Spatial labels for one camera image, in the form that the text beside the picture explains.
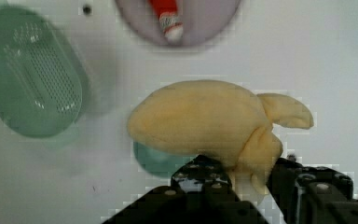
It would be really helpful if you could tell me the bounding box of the red plush ketchup bottle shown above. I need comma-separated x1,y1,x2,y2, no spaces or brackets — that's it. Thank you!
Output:
148,0,184,43

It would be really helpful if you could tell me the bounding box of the green mug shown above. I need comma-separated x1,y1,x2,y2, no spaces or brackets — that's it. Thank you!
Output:
133,142,195,178

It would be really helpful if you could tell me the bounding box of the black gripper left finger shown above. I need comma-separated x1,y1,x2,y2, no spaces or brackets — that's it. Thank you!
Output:
102,155,268,224

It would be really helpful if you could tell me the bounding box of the grey round plate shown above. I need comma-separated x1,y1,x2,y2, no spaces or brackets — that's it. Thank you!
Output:
115,0,242,48

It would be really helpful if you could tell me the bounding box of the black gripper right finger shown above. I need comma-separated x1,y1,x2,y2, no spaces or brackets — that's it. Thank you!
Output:
268,158,358,224

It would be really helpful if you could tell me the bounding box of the green perforated colander basket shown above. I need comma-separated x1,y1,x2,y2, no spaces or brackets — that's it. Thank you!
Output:
0,6,86,137

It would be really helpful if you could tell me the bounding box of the yellow plush peeled banana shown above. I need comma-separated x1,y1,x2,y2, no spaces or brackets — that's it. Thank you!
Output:
127,80,314,194

